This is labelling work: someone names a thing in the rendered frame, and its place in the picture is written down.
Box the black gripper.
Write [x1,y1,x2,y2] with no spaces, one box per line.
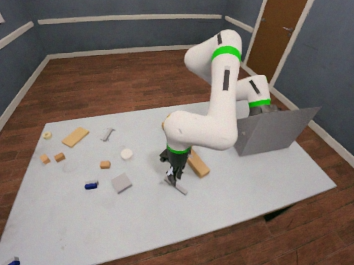
[166,159,187,187]

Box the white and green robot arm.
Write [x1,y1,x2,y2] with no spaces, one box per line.
[159,30,282,163]

